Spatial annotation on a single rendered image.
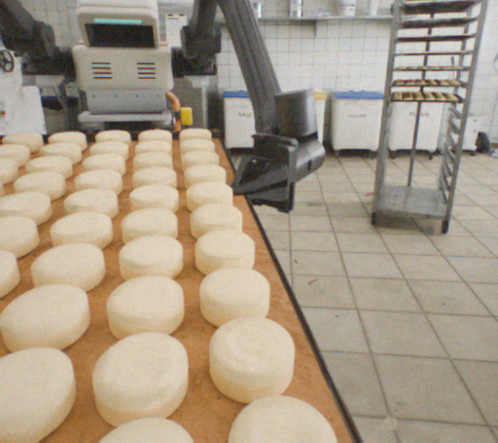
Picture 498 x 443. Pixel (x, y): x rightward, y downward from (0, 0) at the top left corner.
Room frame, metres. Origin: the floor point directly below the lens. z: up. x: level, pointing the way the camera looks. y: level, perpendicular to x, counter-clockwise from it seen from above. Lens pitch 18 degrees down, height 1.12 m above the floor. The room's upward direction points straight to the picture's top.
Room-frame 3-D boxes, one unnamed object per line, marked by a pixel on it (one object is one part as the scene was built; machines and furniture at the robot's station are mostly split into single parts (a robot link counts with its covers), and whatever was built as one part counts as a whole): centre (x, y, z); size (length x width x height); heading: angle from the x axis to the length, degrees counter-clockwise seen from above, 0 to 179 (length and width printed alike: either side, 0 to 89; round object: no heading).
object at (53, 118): (5.26, 2.47, 0.33); 0.54 x 0.53 x 0.66; 86
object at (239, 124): (5.05, 0.08, 0.38); 0.64 x 0.54 x 0.77; 179
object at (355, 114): (4.96, -1.22, 0.38); 0.64 x 0.54 x 0.77; 175
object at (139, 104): (1.23, 0.37, 0.93); 0.28 x 0.16 x 0.22; 102
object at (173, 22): (4.54, 0.79, 1.39); 0.22 x 0.03 x 0.31; 86
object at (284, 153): (0.49, 0.00, 0.98); 0.09 x 0.07 x 0.07; 147
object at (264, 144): (0.55, -0.04, 0.98); 0.07 x 0.07 x 0.10; 57
